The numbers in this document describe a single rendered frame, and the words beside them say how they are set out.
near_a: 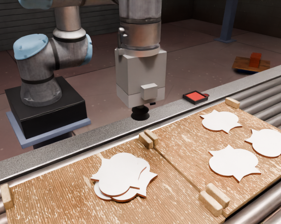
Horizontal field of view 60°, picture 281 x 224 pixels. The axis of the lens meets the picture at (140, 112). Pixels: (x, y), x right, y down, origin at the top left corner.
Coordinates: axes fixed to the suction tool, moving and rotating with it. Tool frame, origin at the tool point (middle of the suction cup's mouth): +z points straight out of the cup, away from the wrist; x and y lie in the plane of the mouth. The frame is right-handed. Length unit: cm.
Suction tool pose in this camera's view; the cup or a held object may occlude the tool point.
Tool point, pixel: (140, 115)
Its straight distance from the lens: 54.9
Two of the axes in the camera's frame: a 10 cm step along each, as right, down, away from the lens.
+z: 0.0, 8.5, 5.3
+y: 8.9, -2.4, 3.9
